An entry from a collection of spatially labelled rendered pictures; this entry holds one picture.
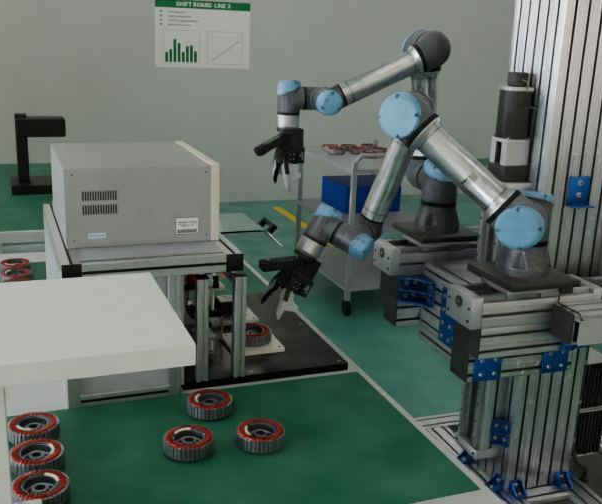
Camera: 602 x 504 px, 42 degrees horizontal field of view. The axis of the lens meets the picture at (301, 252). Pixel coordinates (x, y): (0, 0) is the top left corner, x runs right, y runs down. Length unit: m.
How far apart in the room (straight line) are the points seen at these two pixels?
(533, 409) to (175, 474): 1.33
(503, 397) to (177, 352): 1.64
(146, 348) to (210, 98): 6.53
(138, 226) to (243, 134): 5.76
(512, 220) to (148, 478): 1.07
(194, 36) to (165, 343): 6.48
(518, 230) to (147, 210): 0.94
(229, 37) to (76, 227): 5.75
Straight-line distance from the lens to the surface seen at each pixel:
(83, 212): 2.00
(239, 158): 7.77
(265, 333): 2.26
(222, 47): 7.63
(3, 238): 3.71
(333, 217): 2.23
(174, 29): 7.51
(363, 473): 1.75
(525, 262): 2.20
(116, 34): 7.42
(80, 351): 1.17
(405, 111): 2.06
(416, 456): 1.83
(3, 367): 1.15
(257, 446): 1.78
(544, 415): 2.71
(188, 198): 2.04
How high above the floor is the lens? 1.66
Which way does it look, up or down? 16 degrees down
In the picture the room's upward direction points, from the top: 2 degrees clockwise
